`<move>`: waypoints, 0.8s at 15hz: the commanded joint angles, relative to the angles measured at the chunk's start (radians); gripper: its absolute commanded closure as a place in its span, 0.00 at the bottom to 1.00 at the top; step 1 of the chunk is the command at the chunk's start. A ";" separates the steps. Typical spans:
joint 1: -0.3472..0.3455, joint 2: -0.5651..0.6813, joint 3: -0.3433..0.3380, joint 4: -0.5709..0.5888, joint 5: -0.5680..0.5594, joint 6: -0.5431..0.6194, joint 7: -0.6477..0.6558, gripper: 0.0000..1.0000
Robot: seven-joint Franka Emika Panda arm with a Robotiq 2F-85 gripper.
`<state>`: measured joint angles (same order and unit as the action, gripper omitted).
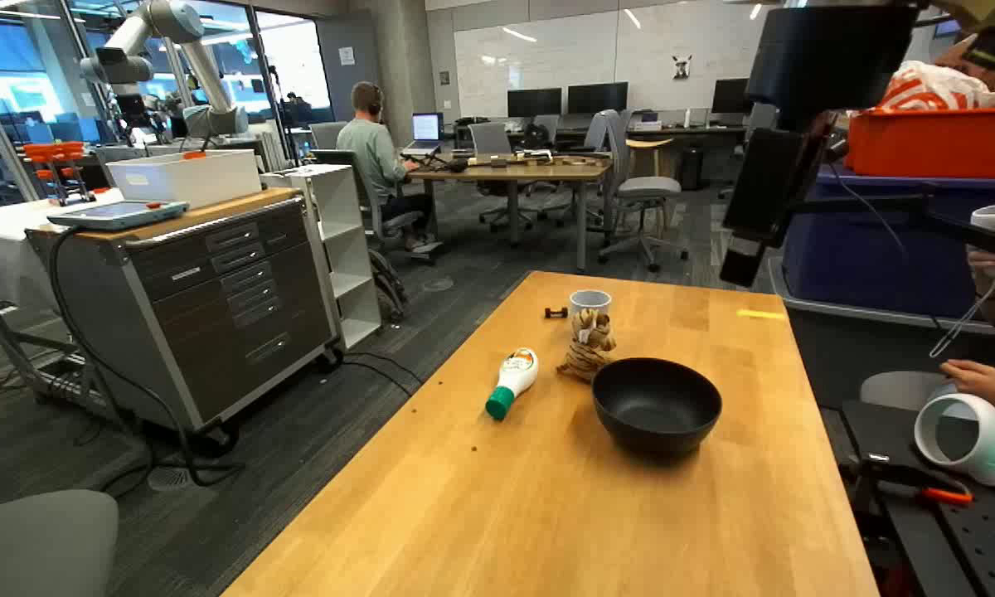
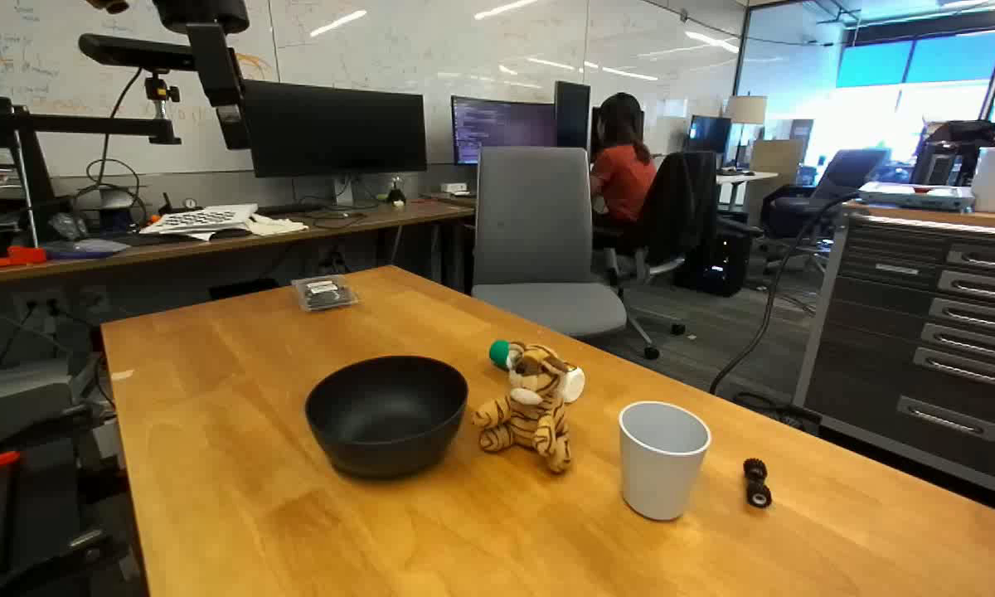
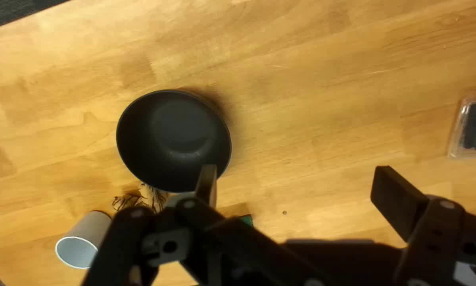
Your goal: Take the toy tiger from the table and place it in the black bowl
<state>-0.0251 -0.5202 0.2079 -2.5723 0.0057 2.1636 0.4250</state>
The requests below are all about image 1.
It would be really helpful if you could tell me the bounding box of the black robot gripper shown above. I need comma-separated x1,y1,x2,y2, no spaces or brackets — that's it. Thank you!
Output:
720,4,921,288

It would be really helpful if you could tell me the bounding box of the striped toy tiger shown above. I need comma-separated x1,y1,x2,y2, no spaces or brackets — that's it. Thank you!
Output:
553,311,622,388

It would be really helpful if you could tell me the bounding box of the black bowl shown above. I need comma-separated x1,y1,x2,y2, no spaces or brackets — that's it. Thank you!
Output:
589,355,726,461

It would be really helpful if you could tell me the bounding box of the black computer monitor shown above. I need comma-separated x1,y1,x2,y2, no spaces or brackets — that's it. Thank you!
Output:
563,80,629,119
711,78,755,119
503,87,563,119

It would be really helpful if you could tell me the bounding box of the yellow tape strip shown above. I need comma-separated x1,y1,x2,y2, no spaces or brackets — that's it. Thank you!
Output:
732,306,794,324

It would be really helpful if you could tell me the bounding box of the grey office chair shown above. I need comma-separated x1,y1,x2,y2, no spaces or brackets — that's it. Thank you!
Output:
593,107,689,270

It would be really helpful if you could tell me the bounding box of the blue plastic bin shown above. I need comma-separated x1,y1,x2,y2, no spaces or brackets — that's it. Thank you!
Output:
778,162,995,319

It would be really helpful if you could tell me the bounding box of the orange plastic bin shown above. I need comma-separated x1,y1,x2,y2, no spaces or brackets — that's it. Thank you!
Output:
842,102,995,182

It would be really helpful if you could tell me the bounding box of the white cup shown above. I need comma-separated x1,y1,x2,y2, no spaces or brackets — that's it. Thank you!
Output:
566,288,617,360

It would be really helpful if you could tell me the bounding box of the red white bag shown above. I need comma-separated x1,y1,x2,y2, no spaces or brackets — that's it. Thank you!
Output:
874,58,995,117

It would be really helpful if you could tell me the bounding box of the wooden office desk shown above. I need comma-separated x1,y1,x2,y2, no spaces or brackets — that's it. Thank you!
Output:
407,152,617,275

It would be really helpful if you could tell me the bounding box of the white bottle green cap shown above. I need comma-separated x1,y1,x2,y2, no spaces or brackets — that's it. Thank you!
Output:
482,344,543,426

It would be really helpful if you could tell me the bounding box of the open laptop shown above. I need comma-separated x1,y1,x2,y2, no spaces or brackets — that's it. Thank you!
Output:
403,110,449,157

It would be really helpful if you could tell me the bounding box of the seated person green shirt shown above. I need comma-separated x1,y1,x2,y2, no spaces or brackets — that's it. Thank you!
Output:
336,78,439,241

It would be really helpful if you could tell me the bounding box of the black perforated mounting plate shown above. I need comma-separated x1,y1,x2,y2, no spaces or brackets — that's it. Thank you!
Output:
838,396,995,597

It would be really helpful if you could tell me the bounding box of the white shelf unit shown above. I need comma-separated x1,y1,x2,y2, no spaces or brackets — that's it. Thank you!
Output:
284,162,386,352

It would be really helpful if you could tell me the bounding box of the grey drawer cabinet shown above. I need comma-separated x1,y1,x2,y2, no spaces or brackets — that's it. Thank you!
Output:
28,182,346,443

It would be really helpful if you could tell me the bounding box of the white box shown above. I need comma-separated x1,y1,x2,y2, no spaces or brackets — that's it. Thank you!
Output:
103,145,264,212

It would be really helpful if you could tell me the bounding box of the grey laptop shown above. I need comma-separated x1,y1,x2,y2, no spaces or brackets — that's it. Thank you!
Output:
42,196,191,234

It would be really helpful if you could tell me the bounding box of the orange chair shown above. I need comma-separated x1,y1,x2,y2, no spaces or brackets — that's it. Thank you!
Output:
20,140,85,186

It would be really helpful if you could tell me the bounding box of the white covered table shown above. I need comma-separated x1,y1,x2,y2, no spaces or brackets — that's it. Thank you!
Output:
0,186,127,319

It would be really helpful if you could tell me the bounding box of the grey upholstered seat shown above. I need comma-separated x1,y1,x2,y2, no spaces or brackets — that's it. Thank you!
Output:
0,488,123,597

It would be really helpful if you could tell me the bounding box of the thick black cable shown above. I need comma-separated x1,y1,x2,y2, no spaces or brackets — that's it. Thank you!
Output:
794,193,995,267

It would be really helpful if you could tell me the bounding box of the white wall whiteboard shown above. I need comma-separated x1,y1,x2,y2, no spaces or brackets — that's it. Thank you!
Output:
452,7,763,119

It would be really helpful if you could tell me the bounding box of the red handled black tool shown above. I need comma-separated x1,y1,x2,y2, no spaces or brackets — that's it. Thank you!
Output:
850,459,978,511

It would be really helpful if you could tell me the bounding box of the black power cable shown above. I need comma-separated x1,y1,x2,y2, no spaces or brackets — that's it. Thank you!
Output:
42,227,241,491

